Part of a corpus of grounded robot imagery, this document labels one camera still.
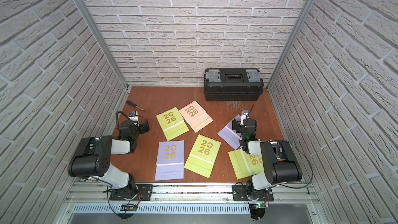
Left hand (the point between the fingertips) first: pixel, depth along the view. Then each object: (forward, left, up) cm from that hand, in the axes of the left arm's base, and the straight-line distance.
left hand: (141, 117), depth 94 cm
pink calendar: (+4, -34, -4) cm, 35 cm away
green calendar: (-1, -19, -4) cm, 20 cm away
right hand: (-2, -65, +1) cm, 65 cm away
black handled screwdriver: (+15, +11, -5) cm, 19 cm away
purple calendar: (-9, -56, -5) cm, 57 cm away
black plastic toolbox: (+19, -59, +11) cm, 63 cm away
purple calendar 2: (-26, -21, -6) cm, 34 cm away
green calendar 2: (-22, -39, -5) cm, 45 cm away
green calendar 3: (-27, -62, -5) cm, 68 cm away
